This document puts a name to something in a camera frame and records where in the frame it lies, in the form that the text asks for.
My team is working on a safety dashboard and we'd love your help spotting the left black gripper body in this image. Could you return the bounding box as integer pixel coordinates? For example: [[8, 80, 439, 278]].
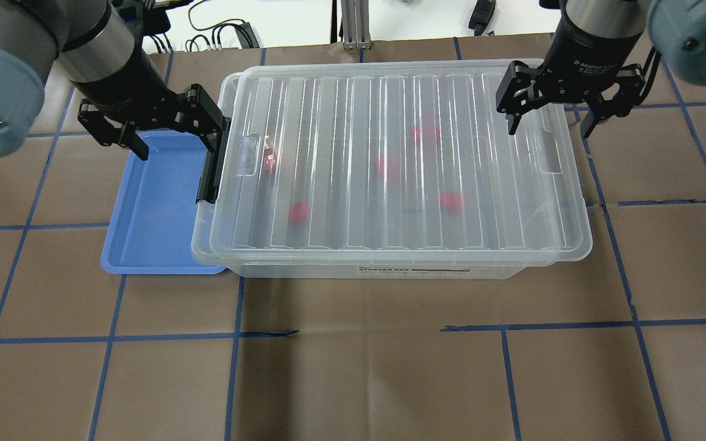
[[77, 84, 207, 137]]

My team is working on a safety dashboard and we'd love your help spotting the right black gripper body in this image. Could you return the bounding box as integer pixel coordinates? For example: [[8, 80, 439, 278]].
[[496, 24, 647, 117]]

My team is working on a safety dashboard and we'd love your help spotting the red block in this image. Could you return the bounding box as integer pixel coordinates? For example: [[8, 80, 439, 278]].
[[409, 125, 441, 146], [262, 147, 278, 176], [373, 154, 401, 182], [287, 201, 311, 224], [439, 192, 465, 215]]

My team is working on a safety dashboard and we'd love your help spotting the clear plastic box lid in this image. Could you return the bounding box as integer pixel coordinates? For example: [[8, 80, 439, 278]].
[[191, 59, 594, 268]]

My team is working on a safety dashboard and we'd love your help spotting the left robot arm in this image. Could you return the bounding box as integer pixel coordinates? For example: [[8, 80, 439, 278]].
[[0, 1, 228, 161]]

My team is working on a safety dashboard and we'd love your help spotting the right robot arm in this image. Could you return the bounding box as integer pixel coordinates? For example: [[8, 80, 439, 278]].
[[496, 1, 706, 137]]

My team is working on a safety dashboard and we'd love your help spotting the blue plastic tray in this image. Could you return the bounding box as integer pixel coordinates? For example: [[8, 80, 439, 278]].
[[101, 131, 224, 274]]

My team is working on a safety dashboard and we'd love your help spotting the red block back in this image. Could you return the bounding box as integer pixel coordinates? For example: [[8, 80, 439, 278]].
[[409, 125, 441, 146]]

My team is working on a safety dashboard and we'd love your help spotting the clear plastic storage box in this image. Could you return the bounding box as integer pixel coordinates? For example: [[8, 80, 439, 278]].
[[197, 67, 586, 281]]

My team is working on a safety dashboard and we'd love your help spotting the black tool on bench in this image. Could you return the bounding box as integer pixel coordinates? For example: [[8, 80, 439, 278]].
[[468, 0, 498, 36]]

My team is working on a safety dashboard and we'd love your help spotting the black box latch handle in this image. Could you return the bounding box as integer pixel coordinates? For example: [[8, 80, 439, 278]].
[[196, 129, 229, 204]]

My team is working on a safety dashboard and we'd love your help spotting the aluminium frame post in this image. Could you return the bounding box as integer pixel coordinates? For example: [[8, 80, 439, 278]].
[[339, 0, 372, 50]]

